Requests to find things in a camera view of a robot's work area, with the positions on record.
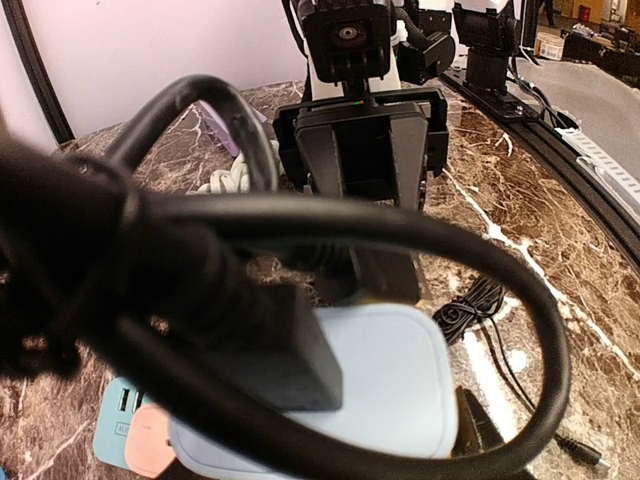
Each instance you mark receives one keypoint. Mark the light blue USB charger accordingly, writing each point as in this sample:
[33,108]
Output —
[397,397]

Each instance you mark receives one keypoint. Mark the black front rail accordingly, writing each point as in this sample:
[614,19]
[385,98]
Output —
[561,160]

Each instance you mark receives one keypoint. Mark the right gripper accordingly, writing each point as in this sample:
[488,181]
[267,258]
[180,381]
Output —
[367,126]

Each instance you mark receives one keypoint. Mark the teal power strip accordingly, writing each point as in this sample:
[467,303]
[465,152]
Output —
[120,401]

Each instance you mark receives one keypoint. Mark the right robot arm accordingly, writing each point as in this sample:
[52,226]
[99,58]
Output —
[490,32]

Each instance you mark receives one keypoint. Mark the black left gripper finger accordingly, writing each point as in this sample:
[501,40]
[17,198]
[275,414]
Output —
[477,433]

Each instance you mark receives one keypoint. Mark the black frame post right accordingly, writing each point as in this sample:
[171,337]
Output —
[36,72]

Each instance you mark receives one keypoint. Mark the white slotted cable duct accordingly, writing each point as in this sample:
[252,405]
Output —
[601,165]

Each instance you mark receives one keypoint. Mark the pink USB charger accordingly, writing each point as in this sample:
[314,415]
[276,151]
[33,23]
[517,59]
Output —
[148,450]

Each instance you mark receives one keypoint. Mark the purple power strip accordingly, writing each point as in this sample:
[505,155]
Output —
[217,128]

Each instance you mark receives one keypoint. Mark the black power adapter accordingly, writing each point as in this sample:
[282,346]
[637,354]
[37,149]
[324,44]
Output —
[482,327]

